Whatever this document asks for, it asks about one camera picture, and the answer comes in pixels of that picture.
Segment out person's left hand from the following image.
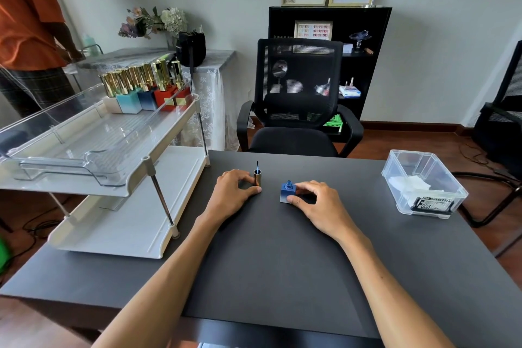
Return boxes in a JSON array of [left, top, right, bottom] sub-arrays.
[[203, 169, 262, 225]]

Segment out purple glass stand dish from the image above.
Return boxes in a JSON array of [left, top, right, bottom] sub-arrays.
[[349, 30, 372, 53]]

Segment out green object on floor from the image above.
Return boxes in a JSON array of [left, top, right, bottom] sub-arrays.
[[0, 235, 14, 276]]

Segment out black shelf cabinet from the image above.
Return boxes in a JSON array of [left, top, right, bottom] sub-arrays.
[[268, 6, 393, 121]]

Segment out black desk mat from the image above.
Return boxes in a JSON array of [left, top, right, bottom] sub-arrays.
[[179, 151, 393, 339]]

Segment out blue and white tissue box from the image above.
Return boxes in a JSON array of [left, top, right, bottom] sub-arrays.
[[339, 80, 362, 99]]

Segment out white tissue sheets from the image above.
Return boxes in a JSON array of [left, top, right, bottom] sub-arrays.
[[387, 174, 433, 202]]

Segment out flower bouquet in vase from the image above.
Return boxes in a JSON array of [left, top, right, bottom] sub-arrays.
[[118, 6, 188, 50]]

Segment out black mesh office chair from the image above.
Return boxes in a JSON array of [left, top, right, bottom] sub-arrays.
[[236, 38, 365, 158]]

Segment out pale green plastic bottle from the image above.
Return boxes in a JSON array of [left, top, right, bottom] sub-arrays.
[[81, 34, 101, 57]]

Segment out person's right hand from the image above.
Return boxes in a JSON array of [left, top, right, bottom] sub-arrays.
[[287, 181, 358, 243]]

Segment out black drawstring bag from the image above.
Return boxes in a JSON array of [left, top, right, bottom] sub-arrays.
[[175, 26, 207, 68]]

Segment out person's left forearm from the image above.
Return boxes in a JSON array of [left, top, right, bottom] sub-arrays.
[[91, 213, 224, 348]]

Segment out white two-tier desk rack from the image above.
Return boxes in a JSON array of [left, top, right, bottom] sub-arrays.
[[0, 91, 211, 260]]

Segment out green plastic basket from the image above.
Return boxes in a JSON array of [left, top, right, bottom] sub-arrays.
[[323, 114, 343, 136]]

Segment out clear acrylic organizer tray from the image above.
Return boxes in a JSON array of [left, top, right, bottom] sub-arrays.
[[0, 82, 193, 188]]

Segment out blue square nail polish bottle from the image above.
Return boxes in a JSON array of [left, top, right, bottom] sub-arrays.
[[280, 181, 299, 204]]

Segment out clear plastic storage box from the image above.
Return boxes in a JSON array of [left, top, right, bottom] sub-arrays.
[[381, 150, 469, 220]]

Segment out row of gold-capped polish bottles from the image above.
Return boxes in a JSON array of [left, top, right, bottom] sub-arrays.
[[99, 59, 193, 114]]

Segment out black and white small packet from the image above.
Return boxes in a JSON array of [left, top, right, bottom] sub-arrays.
[[411, 195, 454, 214]]

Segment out person's right forearm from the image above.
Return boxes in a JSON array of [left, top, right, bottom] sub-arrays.
[[337, 232, 456, 348]]

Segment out black cantilever visitor chair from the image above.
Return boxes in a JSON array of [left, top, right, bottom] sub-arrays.
[[450, 40, 522, 228]]

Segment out small framed colour swatch chart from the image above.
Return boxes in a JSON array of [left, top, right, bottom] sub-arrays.
[[294, 20, 334, 41]]

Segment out black floor cable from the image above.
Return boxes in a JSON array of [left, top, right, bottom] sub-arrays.
[[16, 207, 66, 238]]

